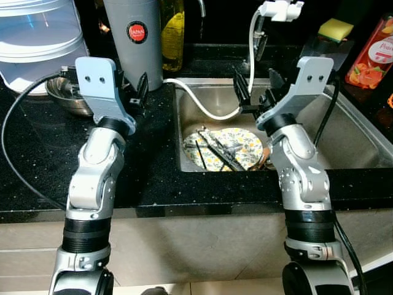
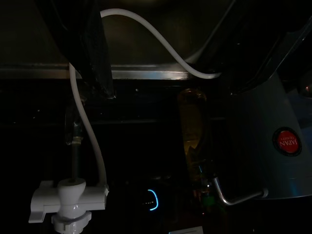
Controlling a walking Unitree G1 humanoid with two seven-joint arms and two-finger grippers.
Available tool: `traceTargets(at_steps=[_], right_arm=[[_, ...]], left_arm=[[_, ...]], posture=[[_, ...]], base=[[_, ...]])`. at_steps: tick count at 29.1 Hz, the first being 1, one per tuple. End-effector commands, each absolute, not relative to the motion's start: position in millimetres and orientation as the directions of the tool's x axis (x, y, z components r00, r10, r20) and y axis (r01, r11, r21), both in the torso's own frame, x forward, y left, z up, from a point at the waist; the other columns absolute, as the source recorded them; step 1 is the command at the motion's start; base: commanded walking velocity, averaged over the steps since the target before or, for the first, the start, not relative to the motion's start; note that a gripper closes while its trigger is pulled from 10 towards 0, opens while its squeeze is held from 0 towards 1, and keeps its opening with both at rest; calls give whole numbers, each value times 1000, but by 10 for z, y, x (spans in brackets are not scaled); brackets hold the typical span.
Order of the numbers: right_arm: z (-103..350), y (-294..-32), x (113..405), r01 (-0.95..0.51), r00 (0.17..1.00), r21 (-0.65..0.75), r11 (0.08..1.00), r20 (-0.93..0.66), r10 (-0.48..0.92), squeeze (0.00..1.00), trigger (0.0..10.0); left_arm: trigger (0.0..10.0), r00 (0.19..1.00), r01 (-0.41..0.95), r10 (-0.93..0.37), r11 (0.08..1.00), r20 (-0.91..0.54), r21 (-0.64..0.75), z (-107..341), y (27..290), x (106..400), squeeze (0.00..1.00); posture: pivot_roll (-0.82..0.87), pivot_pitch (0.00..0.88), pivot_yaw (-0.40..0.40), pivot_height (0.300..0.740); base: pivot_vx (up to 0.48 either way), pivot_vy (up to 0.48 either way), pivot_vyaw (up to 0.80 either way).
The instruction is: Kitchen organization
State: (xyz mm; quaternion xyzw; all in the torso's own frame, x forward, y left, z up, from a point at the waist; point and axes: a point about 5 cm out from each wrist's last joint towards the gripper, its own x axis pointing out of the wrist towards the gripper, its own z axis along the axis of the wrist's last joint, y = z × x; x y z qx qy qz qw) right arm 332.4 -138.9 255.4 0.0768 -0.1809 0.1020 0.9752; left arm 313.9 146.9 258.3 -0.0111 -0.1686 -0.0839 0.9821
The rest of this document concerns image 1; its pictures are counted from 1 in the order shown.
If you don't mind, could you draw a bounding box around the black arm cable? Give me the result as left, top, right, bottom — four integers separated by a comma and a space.
313, 80, 369, 295
0, 73, 80, 213

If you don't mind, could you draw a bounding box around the stainless steel bowl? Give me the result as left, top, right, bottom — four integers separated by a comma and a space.
46, 74, 133, 117

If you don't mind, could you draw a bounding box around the beige cabinet front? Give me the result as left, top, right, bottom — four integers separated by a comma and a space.
0, 208, 393, 289

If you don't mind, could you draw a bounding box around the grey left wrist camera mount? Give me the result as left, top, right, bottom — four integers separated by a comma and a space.
75, 57, 137, 132

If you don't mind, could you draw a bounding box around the white plastic container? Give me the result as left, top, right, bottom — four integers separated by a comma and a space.
0, 0, 91, 94

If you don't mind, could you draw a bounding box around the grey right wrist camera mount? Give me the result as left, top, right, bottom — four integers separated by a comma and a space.
257, 57, 335, 128

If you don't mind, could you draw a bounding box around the clear plastic sponge holder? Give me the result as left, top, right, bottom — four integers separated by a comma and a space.
300, 36, 355, 69

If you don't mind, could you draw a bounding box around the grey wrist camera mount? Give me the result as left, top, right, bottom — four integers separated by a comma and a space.
75, 57, 137, 132
257, 57, 335, 128

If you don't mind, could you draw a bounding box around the red peach soap bottle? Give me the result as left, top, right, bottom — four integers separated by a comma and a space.
344, 15, 393, 90

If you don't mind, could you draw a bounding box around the grey canister with red sticker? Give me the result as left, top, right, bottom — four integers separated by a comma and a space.
103, 0, 164, 92

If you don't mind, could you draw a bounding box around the robot left leg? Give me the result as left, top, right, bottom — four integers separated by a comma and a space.
140, 286, 168, 295

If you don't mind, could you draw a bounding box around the yellow sponge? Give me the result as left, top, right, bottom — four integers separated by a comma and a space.
318, 18, 355, 43

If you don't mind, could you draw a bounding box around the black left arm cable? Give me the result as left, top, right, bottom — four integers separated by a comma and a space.
0, 73, 80, 213

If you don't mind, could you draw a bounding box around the floral patterned plate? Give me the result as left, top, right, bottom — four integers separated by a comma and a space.
183, 127, 266, 172

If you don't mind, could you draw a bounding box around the yellow oil bottle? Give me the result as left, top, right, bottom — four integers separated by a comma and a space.
161, 0, 185, 72

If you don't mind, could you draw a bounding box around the white faucet head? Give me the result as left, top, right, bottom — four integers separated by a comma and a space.
258, 0, 305, 23

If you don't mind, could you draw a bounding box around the stainless steel sink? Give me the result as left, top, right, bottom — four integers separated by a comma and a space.
174, 77, 393, 174

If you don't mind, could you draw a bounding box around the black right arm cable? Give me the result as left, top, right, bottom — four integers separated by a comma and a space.
313, 80, 369, 295

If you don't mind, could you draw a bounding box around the white faucet hose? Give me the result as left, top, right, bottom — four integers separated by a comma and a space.
163, 11, 265, 121

